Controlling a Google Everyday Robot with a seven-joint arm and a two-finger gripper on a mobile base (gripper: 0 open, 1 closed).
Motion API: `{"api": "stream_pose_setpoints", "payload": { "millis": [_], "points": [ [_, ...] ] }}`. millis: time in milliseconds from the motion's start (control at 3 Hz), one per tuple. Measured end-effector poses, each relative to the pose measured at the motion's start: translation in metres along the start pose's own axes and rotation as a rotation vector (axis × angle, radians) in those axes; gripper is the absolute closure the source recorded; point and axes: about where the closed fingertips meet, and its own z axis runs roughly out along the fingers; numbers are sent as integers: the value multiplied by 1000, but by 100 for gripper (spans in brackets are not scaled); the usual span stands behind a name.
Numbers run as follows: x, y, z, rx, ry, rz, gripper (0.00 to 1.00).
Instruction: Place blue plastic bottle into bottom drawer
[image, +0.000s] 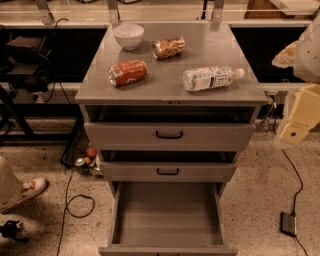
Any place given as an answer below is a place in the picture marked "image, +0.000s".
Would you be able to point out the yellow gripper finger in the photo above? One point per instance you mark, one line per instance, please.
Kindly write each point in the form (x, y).
(304, 114)
(286, 58)

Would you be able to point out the clear plastic water bottle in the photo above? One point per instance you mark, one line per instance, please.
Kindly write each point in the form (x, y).
(211, 77)

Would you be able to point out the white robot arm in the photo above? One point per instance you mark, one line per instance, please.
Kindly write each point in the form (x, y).
(307, 66)

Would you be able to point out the grey drawer cabinet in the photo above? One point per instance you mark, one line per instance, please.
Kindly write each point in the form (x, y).
(207, 45)

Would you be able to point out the top grey drawer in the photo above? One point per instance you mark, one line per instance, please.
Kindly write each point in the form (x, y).
(172, 128)

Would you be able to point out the grey drawer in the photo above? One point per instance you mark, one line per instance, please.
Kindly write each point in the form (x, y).
(167, 219)
(172, 128)
(168, 166)

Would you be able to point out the bottom grey drawer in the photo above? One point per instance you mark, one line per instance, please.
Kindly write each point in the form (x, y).
(167, 219)

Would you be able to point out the middle grey drawer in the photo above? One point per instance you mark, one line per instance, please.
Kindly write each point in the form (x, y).
(168, 166)

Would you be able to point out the black power adapter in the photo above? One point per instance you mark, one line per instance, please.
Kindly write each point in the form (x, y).
(288, 224)

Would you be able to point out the gold crumpled can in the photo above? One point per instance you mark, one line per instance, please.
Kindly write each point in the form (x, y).
(163, 49)

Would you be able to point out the white ceramic bowl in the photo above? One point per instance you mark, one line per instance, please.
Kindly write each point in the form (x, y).
(128, 36)

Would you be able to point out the orange soda can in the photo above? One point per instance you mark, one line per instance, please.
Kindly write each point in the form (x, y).
(127, 72)

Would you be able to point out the orange ball on floor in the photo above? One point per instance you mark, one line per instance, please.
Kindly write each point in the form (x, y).
(90, 152)

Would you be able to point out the black equipment on left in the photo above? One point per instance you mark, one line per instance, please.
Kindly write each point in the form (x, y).
(24, 61)

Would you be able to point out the beige trouser leg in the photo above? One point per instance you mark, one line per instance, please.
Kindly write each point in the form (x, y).
(10, 185)

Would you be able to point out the black tripod piece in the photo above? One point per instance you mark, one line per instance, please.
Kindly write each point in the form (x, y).
(10, 230)

